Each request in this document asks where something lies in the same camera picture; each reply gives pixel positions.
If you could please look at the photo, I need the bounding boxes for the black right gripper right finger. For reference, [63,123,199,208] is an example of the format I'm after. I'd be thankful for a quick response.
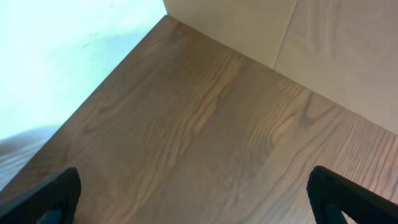
[307,166,397,224]

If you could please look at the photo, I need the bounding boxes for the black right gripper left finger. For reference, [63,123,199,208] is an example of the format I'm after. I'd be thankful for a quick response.
[1,167,81,224]

